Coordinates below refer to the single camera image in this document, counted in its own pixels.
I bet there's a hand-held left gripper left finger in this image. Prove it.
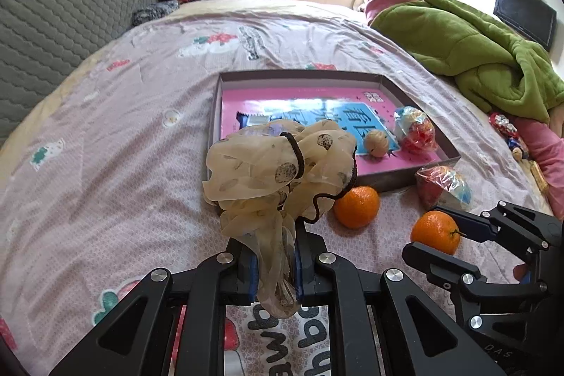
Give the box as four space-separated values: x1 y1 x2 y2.
48 239 260 376

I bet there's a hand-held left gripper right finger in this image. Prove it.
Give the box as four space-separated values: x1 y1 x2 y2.
293 222 507 376

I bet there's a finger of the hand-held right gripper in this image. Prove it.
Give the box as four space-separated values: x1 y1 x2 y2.
402 241 550 331
432 200 564 267

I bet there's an orange mandarin with stem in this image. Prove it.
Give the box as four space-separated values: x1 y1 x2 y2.
411 211 461 255

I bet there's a shallow grey cardboard box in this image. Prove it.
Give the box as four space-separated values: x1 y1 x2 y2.
206 69 461 194

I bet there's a beige sheer scrunchie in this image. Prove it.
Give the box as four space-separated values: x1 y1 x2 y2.
203 121 358 319

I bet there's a brown walnut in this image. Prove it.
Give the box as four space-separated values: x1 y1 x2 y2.
363 129 391 158

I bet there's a blue snack packet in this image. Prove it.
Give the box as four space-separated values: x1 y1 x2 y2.
235 112 292 136

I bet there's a wrapped toy egg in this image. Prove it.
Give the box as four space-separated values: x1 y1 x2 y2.
393 106 437 154
415 165 472 210

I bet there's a beige wooden block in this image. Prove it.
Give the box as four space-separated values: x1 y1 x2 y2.
531 162 550 192

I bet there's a small toy figure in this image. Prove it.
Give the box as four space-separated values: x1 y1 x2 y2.
511 136 530 161

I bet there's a red and silver wrapper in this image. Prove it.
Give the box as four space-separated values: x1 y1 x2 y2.
488 113 521 139

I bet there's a green fleece blanket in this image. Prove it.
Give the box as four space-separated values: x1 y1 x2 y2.
369 0 564 123

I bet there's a pink and blue book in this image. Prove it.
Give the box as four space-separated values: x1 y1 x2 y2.
220 86 448 159

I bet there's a black flat television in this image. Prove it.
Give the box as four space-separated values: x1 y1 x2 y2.
493 0 558 52

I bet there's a pink pillow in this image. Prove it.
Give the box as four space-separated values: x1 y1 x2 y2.
365 0 421 24

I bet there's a blue patterned cloth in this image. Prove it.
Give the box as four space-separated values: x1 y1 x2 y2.
131 0 181 29

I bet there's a grey quilted headboard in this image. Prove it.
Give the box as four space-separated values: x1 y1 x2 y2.
0 0 158 143

